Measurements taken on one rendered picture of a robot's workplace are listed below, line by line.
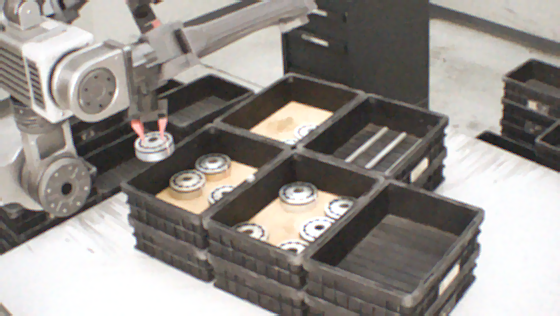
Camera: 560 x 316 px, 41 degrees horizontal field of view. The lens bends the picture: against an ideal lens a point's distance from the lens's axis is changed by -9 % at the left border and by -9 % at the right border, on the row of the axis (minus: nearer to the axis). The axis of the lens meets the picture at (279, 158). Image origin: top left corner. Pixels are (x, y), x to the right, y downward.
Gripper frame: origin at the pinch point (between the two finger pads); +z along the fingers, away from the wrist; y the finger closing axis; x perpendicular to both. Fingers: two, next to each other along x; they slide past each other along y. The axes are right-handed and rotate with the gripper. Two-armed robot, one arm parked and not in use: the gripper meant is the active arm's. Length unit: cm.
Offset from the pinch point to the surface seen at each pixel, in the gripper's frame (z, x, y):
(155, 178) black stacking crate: 16.4, -7.3, 2.1
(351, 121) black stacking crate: 17, -27, -57
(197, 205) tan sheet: 22.1, 0.5, -8.9
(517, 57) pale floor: 105, -255, -212
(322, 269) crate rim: 15, 47, -36
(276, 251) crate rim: 14.0, 38.0, -27.1
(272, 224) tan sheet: 23.0, 13.2, -28.1
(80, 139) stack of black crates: 51, -108, 43
